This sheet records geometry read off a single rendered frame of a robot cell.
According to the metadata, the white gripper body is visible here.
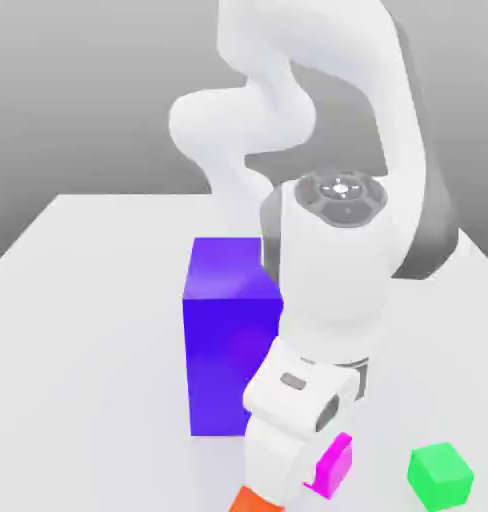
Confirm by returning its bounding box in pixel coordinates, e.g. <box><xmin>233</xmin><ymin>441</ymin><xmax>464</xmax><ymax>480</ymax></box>
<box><xmin>242</xmin><ymin>413</ymin><xmax>341</xmax><ymax>508</ymax></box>

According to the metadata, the small orange cube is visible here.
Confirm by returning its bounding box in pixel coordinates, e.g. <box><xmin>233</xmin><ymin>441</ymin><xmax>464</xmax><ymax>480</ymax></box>
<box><xmin>227</xmin><ymin>485</ymin><xmax>286</xmax><ymax>512</ymax></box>

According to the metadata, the small magenta cube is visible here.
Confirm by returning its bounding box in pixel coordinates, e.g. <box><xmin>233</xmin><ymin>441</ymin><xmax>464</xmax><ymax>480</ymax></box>
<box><xmin>302</xmin><ymin>431</ymin><xmax>354</xmax><ymax>502</ymax></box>

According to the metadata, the small green cube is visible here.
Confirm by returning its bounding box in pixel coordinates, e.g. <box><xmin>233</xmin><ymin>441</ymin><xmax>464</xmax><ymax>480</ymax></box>
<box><xmin>406</xmin><ymin>441</ymin><xmax>476</xmax><ymax>512</ymax></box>

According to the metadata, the large purple box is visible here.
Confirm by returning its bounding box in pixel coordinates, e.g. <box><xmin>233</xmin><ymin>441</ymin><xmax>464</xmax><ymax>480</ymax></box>
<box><xmin>182</xmin><ymin>236</ymin><xmax>285</xmax><ymax>438</ymax></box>

